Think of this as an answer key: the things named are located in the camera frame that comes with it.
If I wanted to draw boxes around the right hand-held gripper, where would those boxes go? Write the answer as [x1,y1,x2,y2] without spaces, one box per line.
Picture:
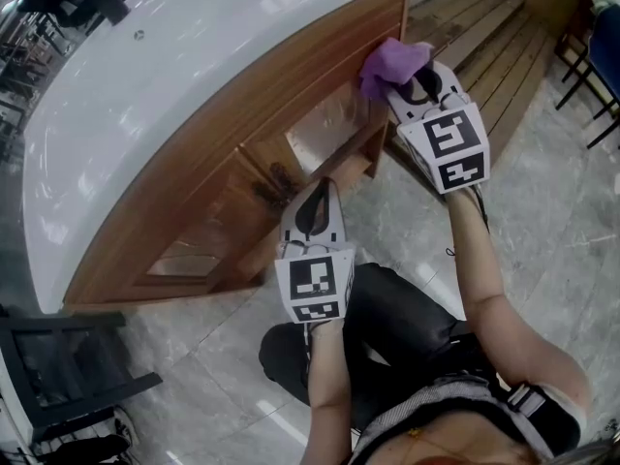
[386,60,491,196]

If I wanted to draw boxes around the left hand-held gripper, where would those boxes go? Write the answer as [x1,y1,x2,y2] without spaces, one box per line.
[274,177,357,326]

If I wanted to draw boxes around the purple grey cloth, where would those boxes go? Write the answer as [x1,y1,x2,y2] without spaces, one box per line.
[357,37,435,101]

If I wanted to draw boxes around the wooden cabinet door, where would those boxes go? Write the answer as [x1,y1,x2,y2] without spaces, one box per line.
[130,145,292,293]
[236,41,403,198]

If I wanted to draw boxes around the person's right forearm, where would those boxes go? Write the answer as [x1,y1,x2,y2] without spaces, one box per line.
[448,189,505,319]

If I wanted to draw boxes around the person's left forearm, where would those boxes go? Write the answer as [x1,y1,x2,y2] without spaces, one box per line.
[307,322,357,465]

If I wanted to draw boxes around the wooden vanity cabinet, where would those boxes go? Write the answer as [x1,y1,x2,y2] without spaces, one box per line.
[62,0,412,309]

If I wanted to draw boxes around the white sink countertop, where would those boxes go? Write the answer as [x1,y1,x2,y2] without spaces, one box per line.
[21,0,416,315]

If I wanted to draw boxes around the wooden slatted platform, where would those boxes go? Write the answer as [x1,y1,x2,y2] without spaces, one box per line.
[385,0,558,164]

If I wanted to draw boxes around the person's black trousers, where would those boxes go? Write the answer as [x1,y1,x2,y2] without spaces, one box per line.
[259,262,485,430]

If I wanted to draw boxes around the blue chair black legs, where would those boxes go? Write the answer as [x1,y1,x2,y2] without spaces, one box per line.
[553,0,620,150]

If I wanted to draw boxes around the person's grey mesh vest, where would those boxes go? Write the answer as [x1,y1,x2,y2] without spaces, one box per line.
[353,373,582,465]

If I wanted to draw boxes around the dark metal rack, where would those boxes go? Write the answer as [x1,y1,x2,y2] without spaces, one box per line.
[0,10,67,164]

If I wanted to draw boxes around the dark metal cabinet handle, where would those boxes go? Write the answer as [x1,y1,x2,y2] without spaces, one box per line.
[269,161,297,197]
[252,180,285,210]

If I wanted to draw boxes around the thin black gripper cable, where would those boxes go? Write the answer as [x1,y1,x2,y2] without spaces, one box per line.
[444,184,491,257]

